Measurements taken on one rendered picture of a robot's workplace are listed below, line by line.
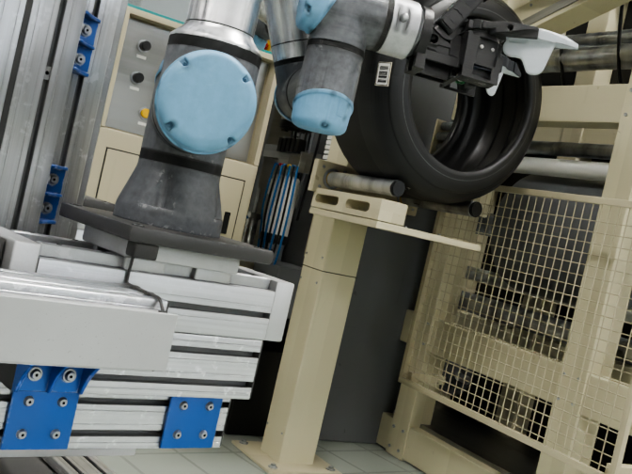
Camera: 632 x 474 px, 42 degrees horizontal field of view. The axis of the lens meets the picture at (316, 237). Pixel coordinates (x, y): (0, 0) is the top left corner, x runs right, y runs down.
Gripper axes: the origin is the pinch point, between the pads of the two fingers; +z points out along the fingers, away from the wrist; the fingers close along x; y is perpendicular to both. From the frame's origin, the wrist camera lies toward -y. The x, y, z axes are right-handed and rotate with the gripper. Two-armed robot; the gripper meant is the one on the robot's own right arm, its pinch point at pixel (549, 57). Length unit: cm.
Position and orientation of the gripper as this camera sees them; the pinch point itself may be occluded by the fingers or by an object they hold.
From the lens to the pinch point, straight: 121.1
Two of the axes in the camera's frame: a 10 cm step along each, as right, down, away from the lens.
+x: 2.7, -0.5, -9.6
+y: -1.9, 9.8, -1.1
